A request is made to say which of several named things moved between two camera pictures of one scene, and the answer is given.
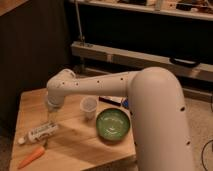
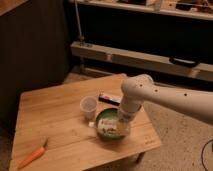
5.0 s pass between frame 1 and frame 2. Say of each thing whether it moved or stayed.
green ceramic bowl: stayed
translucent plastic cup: stayed
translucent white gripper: moved
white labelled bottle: moved
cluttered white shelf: stayed
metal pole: stayed
